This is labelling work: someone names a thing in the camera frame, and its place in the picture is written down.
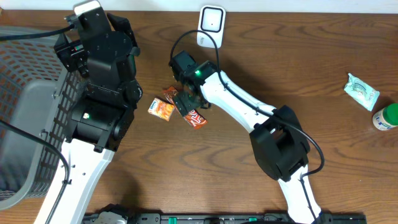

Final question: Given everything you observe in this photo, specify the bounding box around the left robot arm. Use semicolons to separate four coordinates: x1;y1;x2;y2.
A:
36;1;142;223

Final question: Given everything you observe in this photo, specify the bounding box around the grey plastic basket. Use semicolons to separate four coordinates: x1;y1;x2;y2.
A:
1;36;82;210

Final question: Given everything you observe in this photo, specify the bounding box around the red orange candy bar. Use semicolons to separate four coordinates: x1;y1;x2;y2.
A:
163;86;207;129

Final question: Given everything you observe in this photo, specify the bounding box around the white barcode scanner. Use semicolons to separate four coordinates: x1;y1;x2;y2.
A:
198;5;226;49

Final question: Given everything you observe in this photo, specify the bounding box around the orange snack packet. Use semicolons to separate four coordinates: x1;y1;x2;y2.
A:
148;98;175;121

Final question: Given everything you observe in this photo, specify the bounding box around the green lid white jar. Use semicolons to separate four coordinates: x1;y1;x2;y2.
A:
373;103;398;131

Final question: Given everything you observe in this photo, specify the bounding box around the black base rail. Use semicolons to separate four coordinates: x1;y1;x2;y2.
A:
82;203;368;224

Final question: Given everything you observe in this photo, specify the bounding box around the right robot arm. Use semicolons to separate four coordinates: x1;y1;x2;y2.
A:
169;51;321;223

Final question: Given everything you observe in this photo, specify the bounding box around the teal wet wipes pack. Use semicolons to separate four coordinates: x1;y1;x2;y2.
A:
344;73;380;111

